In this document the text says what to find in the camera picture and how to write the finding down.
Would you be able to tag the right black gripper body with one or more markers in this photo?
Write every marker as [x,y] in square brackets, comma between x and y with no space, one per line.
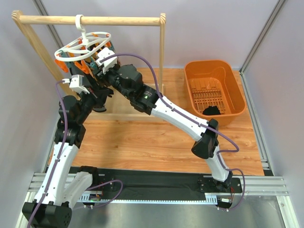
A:
[102,71]

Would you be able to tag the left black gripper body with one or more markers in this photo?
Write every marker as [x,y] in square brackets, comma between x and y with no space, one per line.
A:
[95,100]

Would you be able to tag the grey black long sock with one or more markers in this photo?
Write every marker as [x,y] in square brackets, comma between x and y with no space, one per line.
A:
[99,108]

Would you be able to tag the white round clip hanger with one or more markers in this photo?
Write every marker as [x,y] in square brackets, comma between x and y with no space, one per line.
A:
[84,46]

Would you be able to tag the brown argyle sock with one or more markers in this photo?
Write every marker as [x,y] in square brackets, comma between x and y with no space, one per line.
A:
[111,48]

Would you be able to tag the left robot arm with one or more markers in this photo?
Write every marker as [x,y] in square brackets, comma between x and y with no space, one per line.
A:
[53,203]

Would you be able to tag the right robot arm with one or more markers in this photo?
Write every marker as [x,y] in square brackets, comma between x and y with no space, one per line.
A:
[145,99]

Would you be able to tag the orange clothes peg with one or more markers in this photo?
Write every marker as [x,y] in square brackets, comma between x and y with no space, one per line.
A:
[82,66]

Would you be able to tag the orange plastic basket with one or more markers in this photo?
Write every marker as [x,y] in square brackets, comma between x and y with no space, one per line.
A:
[212,83]

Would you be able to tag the wooden hanging rack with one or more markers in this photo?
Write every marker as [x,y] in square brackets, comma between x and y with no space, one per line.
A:
[119,109]

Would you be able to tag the black sock in basket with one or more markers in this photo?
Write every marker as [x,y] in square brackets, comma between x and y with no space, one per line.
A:
[211,110]

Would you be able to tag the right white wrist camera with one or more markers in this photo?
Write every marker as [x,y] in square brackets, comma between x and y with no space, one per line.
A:
[104,62]

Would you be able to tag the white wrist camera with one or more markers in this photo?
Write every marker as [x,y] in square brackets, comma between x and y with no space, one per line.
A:
[76,84]
[104,62]

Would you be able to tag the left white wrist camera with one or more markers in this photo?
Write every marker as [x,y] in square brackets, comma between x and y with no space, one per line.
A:
[76,84]

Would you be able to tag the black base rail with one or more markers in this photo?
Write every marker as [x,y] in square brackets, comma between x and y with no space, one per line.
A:
[157,185]

